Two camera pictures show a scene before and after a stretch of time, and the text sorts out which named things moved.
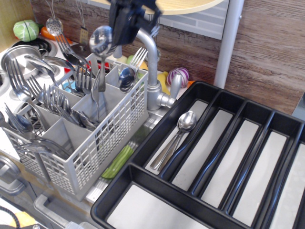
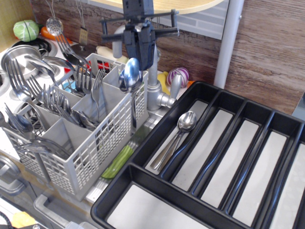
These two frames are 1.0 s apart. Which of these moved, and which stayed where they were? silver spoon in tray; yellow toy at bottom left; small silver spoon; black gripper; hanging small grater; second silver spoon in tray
Moved: small silver spoon; black gripper
Stayed: hanging small grater; yellow toy at bottom left; silver spoon in tray; second silver spoon in tray
